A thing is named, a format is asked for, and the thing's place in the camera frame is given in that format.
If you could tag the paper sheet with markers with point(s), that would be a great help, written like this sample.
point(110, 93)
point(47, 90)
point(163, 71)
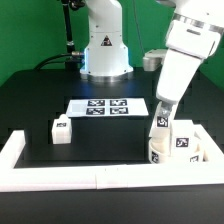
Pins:
point(107, 107)

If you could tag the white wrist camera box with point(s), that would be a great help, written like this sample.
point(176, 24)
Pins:
point(153, 59)

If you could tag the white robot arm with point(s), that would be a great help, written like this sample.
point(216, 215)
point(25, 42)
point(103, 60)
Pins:
point(194, 33)

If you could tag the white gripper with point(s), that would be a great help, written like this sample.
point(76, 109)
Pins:
point(177, 71)

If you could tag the white U-shaped fence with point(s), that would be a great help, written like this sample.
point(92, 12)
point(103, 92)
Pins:
point(13, 179)

